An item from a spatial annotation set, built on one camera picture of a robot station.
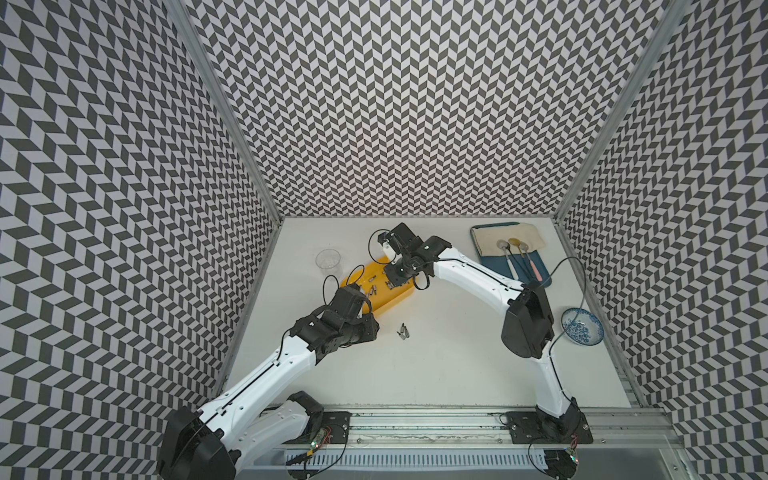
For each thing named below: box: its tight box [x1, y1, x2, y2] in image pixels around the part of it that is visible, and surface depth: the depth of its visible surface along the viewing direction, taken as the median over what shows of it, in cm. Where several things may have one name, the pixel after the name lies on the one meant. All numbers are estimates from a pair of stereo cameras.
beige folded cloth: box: [471, 223, 546, 256], surface depth 111 cm
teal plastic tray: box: [470, 222, 552, 288], surface depth 107 cm
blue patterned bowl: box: [561, 308, 605, 347], surface depth 90 cm
